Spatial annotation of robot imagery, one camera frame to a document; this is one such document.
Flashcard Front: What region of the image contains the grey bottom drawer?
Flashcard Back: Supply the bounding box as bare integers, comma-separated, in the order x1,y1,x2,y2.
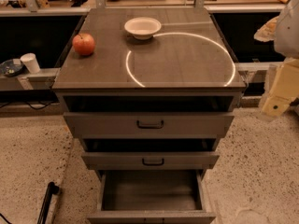
88,170,216,224

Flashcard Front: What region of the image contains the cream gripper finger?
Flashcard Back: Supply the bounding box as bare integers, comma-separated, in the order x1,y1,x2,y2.
261,96,290,118

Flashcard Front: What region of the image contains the black cable under shelf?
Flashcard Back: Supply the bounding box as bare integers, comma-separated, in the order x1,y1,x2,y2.
0,100,59,111

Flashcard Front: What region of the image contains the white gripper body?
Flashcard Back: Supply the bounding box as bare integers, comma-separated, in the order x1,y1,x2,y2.
268,58,299,102

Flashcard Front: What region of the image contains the white paper cup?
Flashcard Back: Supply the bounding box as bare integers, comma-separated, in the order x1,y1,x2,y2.
21,53,40,74

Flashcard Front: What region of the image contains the red apple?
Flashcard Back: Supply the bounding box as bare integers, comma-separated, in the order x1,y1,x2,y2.
72,34,95,56

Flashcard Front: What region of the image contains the grey drawer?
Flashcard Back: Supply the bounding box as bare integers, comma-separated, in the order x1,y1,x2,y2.
88,170,216,224
64,112,234,139
82,152,220,170

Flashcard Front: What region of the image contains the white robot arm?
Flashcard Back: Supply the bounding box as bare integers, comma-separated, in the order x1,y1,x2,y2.
254,0,299,118

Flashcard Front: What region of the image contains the grey top drawer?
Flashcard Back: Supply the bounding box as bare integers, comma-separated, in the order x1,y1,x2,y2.
64,112,234,139

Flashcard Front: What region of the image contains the grey metal rail shelf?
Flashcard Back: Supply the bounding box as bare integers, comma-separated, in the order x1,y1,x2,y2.
0,68,60,91

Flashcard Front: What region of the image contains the black bar on floor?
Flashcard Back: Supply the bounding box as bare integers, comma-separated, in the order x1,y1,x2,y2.
37,182,60,224

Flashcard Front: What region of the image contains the white paper bowl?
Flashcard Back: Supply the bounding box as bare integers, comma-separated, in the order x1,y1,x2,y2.
124,17,162,40

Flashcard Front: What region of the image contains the grey middle drawer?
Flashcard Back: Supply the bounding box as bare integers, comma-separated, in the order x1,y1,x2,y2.
82,152,220,170

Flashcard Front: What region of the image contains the grey drawer cabinet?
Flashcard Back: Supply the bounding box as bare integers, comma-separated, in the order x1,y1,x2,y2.
51,7,248,224

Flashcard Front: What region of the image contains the dark blue plate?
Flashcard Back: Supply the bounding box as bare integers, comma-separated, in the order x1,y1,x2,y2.
0,59,24,77

